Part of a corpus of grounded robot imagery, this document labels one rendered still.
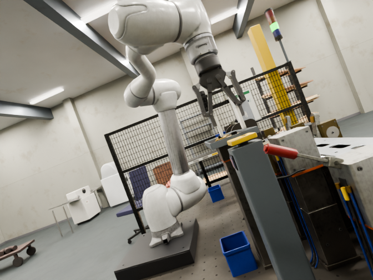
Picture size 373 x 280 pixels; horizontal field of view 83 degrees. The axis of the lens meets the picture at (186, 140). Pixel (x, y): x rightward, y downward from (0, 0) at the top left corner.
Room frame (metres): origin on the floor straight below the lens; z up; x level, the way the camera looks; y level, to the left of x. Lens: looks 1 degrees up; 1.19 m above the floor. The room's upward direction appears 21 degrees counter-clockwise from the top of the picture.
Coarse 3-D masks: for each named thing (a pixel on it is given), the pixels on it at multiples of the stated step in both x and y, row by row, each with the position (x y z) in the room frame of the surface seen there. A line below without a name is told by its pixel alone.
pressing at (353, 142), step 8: (328, 144) 0.78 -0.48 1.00; (336, 144) 0.73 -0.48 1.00; (344, 144) 0.69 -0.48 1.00; (352, 144) 0.65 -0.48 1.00; (360, 144) 0.63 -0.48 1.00; (368, 144) 0.60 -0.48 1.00; (320, 152) 0.70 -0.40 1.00; (328, 152) 0.67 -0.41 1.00; (336, 152) 0.64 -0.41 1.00; (344, 152) 0.61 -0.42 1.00
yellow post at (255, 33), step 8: (248, 32) 2.07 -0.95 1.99; (256, 32) 1.99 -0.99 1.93; (256, 40) 1.99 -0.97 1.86; (264, 40) 1.99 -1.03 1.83; (256, 48) 2.02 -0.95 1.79; (264, 48) 1.99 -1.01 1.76; (264, 56) 1.99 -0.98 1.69; (264, 64) 2.00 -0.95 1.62; (272, 64) 1.99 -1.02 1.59; (272, 72) 1.99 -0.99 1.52; (272, 80) 1.99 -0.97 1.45; (280, 80) 1.99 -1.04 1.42; (272, 88) 2.02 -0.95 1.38; (280, 88) 1.99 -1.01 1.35; (280, 96) 1.99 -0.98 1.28; (280, 104) 1.99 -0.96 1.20; (288, 104) 1.99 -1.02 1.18; (288, 112) 1.99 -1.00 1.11
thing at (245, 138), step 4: (240, 136) 0.50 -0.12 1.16; (244, 136) 0.46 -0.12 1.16; (248, 136) 0.46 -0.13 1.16; (252, 136) 0.46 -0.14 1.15; (256, 136) 0.46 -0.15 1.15; (232, 140) 0.48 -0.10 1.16; (236, 140) 0.46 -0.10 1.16; (240, 140) 0.46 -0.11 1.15; (244, 140) 0.46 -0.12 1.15; (248, 140) 0.46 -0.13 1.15; (228, 144) 0.51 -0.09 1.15; (232, 144) 0.46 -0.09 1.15; (236, 144) 0.46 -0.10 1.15; (240, 144) 0.48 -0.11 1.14; (244, 144) 0.48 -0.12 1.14
